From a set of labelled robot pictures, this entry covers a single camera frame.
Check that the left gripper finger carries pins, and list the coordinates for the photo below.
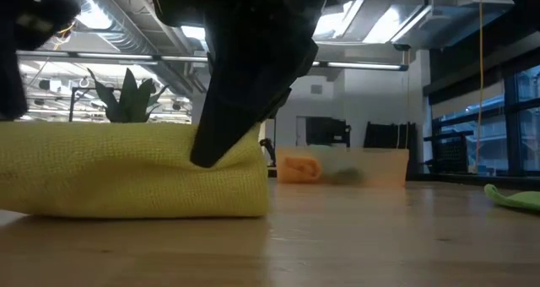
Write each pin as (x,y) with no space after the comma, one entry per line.
(10,80)

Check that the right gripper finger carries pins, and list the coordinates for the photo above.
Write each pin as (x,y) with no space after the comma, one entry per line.
(228,122)

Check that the orange microfiber towel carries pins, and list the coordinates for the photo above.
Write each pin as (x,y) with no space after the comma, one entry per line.
(299,169)

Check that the yellow microfiber towel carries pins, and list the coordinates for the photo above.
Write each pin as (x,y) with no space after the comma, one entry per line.
(126,173)

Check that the orange plastic basket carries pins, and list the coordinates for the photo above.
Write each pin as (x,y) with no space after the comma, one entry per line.
(388,169)

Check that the green microfiber towel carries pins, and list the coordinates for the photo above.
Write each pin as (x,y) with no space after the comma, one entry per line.
(519,200)

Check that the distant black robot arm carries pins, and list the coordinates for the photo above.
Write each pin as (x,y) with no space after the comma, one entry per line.
(268,149)

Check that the black cabinet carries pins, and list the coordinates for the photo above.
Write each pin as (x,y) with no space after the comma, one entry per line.
(327,131)

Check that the green artificial plant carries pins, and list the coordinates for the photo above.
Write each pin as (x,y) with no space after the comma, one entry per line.
(126,105)

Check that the overhead beam with light strips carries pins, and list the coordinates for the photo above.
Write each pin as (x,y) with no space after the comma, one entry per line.
(363,65)

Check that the black cases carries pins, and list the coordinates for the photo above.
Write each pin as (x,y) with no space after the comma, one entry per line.
(390,135)

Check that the black mesh bin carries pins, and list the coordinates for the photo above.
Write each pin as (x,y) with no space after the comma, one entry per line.
(449,152)

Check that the black overhead camera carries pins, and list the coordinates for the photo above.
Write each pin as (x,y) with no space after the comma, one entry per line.
(65,31)

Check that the distant black stand frame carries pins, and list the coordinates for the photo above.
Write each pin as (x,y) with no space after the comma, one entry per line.
(275,128)

